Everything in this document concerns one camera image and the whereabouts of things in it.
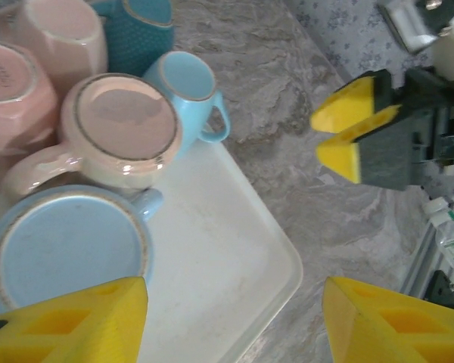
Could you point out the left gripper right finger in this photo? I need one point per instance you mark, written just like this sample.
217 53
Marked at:
393 332

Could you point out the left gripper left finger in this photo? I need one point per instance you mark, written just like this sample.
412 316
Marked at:
79 325

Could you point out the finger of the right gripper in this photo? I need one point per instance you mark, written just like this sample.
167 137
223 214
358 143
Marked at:
348 106
382 159

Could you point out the large light blue mug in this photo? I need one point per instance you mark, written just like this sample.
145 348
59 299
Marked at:
68 246

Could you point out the small light blue mug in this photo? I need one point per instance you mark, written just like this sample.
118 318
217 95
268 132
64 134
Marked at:
189 79

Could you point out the pink beige speckled mug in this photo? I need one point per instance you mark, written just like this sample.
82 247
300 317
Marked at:
125 121

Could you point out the saturated pink faceted mug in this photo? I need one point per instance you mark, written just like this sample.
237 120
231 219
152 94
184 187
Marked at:
11 94

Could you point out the pale pink tall mug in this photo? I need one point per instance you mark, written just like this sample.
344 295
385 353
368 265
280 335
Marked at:
60 26

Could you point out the teal dotted mug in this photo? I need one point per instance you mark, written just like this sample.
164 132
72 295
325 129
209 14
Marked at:
136 34

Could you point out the clear plastic bottle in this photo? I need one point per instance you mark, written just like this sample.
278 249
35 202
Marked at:
450 238

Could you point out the white plastic tray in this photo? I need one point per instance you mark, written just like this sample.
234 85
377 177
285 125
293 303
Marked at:
219 242

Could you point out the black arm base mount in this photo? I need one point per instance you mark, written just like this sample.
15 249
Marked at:
444 291

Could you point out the aluminium rail frame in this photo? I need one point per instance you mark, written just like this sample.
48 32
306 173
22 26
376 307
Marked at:
420 261

